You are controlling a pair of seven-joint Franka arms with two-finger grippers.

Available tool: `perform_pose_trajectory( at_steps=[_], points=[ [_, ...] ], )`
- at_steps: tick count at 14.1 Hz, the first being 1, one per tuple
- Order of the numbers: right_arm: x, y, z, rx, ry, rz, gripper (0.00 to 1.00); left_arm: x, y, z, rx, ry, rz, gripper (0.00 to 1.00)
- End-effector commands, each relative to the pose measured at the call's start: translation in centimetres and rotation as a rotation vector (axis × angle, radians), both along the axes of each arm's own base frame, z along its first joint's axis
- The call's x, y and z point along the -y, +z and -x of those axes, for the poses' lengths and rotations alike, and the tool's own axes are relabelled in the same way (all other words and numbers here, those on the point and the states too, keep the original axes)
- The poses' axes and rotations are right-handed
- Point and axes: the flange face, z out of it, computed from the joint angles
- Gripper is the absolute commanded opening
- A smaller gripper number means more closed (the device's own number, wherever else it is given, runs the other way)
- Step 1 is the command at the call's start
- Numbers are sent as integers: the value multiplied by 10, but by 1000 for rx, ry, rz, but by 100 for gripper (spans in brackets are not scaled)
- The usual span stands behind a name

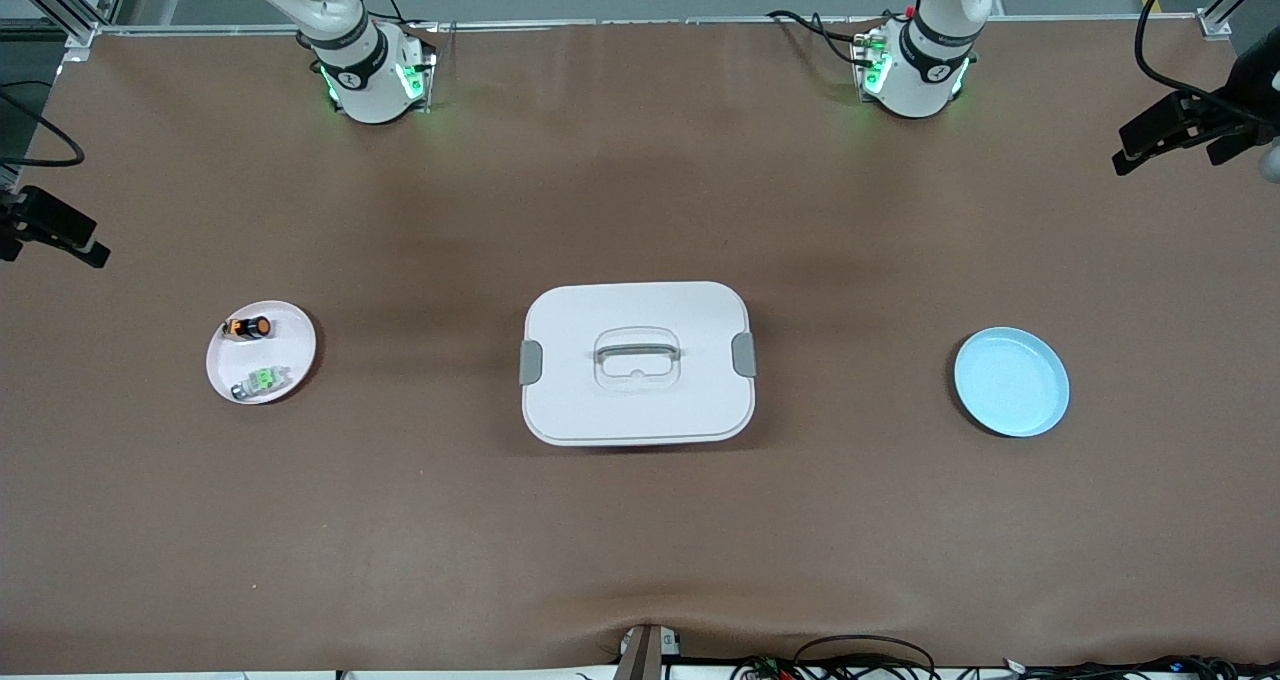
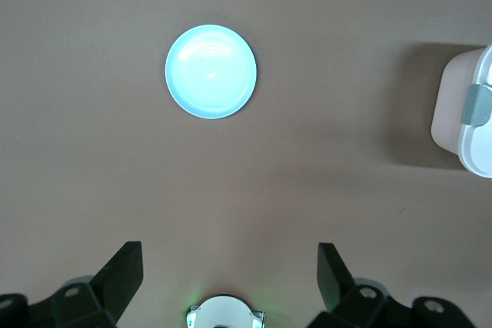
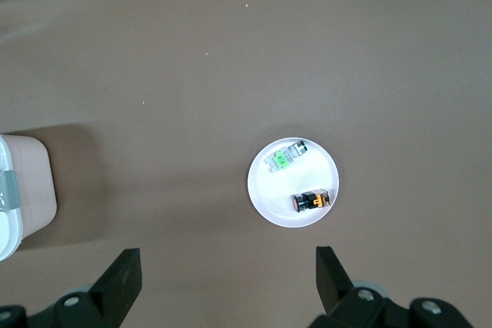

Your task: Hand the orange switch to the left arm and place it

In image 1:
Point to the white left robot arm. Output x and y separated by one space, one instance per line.
920 70

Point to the metal bracket post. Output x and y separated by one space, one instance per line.
640 655

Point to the orange and black switch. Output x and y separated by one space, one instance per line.
258 327

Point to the white lidded storage box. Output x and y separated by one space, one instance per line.
640 405

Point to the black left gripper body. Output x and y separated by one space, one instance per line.
1251 89

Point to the aluminium frame corner post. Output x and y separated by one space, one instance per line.
80 35
1215 25

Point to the grey box latch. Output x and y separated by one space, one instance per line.
744 354
530 362

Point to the pink round plate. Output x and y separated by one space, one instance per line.
250 355

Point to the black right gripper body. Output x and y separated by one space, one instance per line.
14 219

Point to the green and grey switch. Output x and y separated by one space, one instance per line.
262 380

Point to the light blue round plate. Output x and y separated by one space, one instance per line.
1010 382

